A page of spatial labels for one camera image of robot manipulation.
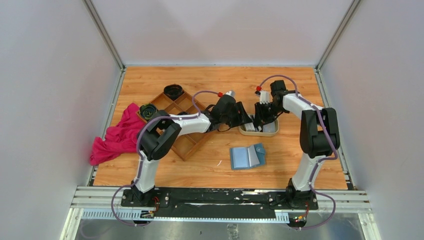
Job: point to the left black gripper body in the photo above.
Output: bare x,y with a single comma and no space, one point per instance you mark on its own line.
231,118

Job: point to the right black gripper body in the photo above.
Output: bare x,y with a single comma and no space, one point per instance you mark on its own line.
270,109

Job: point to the beige oval card tray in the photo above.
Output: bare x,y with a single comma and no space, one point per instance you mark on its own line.
269,130

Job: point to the stack of credit cards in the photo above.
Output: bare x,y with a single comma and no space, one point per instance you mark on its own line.
249,127

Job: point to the blue leather card holder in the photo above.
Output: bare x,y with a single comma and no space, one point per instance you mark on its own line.
243,158

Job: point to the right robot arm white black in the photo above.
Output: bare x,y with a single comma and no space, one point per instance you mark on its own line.
319,136

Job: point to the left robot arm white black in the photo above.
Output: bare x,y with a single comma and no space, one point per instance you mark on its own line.
220,113

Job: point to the brown wooden grid tray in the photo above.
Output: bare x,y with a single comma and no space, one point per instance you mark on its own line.
185,142

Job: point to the pink crumpled cloth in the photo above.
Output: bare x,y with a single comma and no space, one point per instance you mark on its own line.
118,139

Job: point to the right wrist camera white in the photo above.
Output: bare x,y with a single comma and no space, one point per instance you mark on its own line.
264,97

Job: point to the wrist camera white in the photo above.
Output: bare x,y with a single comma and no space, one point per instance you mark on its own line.
264,97
231,93

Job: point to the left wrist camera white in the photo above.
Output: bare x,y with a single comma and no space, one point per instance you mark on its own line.
231,93

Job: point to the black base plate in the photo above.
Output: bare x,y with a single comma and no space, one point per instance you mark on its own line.
215,203

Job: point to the aluminium frame rail front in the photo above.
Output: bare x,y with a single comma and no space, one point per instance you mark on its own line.
104,203

